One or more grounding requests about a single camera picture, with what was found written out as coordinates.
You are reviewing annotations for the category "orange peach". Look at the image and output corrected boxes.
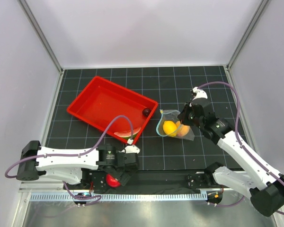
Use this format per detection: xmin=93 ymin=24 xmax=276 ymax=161
xmin=176 ymin=121 xmax=190 ymax=137

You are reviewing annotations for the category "red apple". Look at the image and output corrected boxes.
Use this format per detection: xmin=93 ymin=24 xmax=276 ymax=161
xmin=106 ymin=174 xmax=121 ymax=188

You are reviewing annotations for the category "clear zip top bag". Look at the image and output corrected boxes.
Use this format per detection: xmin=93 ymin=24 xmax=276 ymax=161
xmin=156 ymin=109 xmax=195 ymax=141

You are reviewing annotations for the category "yellow lemon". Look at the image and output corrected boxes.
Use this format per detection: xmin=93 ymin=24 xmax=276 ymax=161
xmin=163 ymin=121 xmax=177 ymax=137

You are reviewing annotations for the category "red plastic tray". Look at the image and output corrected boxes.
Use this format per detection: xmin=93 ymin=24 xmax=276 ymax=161
xmin=67 ymin=76 xmax=158 ymax=144

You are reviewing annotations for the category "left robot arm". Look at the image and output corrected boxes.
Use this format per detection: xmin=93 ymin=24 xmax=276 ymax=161
xmin=16 ymin=140 xmax=140 ymax=189

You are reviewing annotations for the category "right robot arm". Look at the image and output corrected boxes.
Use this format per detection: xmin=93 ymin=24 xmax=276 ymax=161
xmin=178 ymin=96 xmax=284 ymax=217

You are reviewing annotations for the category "watermelon slice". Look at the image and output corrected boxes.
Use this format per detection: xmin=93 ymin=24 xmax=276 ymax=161
xmin=114 ymin=127 xmax=141 ymax=140

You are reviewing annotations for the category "black grid mat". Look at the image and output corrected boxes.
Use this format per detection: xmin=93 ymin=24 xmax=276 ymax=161
xmin=45 ymin=66 xmax=239 ymax=170

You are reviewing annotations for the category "dark plum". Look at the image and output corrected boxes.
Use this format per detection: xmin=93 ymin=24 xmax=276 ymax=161
xmin=142 ymin=108 xmax=151 ymax=117

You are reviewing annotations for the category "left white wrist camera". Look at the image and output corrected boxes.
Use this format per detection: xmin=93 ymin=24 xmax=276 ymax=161
xmin=121 ymin=145 xmax=140 ymax=154

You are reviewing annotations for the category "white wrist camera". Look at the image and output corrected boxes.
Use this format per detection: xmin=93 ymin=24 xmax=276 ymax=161
xmin=192 ymin=87 xmax=208 ymax=100
xmin=121 ymin=145 xmax=140 ymax=154

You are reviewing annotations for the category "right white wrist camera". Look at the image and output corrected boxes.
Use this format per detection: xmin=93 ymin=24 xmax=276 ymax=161
xmin=192 ymin=87 xmax=208 ymax=100

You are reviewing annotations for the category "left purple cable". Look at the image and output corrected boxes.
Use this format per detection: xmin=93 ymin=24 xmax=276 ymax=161
xmin=4 ymin=114 xmax=134 ymax=205

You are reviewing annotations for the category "purple cable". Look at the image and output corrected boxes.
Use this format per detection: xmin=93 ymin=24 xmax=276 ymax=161
xmin=196 ymin=81 xmax=284 ymax=216
xmin=4 ymin=114 xmax=134 ymax=205

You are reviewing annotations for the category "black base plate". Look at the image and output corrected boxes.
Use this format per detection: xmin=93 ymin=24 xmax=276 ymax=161
xmin=77 ymin=170 xmax=222 ymax=195

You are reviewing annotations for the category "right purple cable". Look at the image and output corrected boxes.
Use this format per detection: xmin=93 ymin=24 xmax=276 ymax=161
xmin=196 ymin=81 xmax=284 ymax=216

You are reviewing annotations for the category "slotted cable duct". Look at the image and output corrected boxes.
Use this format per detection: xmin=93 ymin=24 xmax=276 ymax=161
xmin=29 ymin=192 xmax=207 ymax=202

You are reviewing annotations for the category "right aluminium frame post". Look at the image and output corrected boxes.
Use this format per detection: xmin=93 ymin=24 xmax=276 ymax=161
xmin=226 ymin=0 xmax=271 ymax=71

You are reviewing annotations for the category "aluminium frame post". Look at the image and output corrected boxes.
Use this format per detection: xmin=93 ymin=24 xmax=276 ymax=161
xmin=17 ymin=0 xmax=63 ymax=73
xmin=226 ymin=0 xmax=271 ymax=71

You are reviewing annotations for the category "left aluminium frame post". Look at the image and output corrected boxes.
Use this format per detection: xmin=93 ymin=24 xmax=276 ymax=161
xmin=17 ymin=0 xmax=63 ymax=73

